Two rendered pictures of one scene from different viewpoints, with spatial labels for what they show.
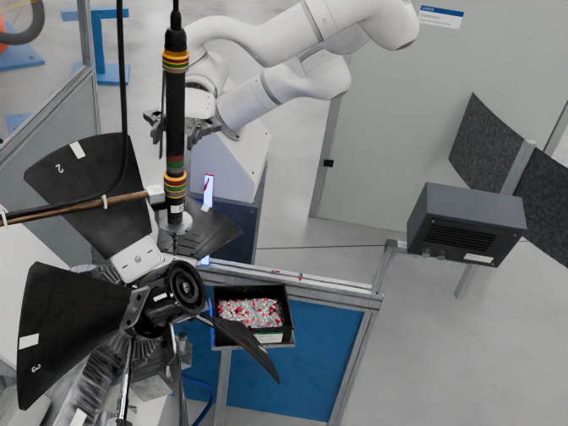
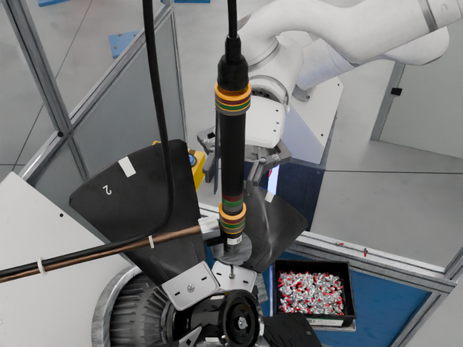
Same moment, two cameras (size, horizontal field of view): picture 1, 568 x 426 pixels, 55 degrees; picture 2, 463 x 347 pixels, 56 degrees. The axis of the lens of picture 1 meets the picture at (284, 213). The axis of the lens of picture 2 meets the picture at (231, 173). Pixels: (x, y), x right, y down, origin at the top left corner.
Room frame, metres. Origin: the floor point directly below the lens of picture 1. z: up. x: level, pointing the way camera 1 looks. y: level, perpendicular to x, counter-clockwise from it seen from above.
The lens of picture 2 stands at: (0.45, 0.09, 1.99)
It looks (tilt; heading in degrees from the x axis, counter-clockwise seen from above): 49 degrees down; 17
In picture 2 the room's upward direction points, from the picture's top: straight up
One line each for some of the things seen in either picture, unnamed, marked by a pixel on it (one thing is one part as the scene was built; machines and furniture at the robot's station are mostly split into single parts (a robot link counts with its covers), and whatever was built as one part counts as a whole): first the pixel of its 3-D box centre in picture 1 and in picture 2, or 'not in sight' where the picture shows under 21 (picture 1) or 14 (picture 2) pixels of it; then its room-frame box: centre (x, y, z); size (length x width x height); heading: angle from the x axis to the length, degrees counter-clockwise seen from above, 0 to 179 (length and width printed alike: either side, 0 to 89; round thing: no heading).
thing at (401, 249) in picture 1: (427, 253); not in sight; (1.20, -0.42, 1.04); 0.24 x 0.03 x 0.03; 89
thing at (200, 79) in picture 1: (197, 95); (263, 101); (1.02, 0.21, 1.50); 0.09 x 0.03 x 0.08; 89
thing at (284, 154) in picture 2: (204, 121); (271, 145); (0.92, 0.18, 1.50); 0.08 x 0.06 x 0.01; 69
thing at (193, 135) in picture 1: (199, 135); (263, 172); (0.86, 0.17, 1.50); 0.07 x 0.03 x 0.03; 179
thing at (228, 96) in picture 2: (175, 61); (233, 96); (0.84, 0.22, 1.65); 0.04 x 0.04 x 0.03
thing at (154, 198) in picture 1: (170, 206); (227, 235); (0.84, 0.22, 1.35); 0.09 x 0.07 x 0.10; 124
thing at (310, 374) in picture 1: (229, 351); (287, 295); (1.20, 0.11, 0.45); 0.82 x 0.01 x 0.66; 89
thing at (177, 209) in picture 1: (175, 138); (232, 175); (0.84, 0.22, 1.50); 0.04 x 0.04 x 0.46
